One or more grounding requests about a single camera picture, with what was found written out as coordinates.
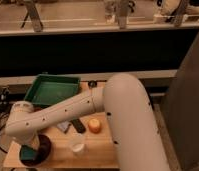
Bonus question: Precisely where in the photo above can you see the purple bowl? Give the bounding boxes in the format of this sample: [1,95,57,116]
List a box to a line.
[19,134,52,167]

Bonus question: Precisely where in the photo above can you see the green sponge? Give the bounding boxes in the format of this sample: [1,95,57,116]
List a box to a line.
[20,145,37,161]

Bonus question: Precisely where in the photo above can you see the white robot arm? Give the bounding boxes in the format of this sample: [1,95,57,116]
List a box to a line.
[5,73,171,171]

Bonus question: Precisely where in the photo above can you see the small metal cup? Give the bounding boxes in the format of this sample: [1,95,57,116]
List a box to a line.
[88,80,97,89]

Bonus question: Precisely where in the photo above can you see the yellow apple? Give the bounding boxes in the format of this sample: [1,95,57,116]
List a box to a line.
[88,119,102,134]

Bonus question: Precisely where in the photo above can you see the green plastic tray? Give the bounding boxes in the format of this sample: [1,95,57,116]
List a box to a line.
[24,74,80,108]

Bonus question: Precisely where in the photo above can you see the wooden board table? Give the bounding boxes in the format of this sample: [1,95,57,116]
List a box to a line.
[5,87,116,167]

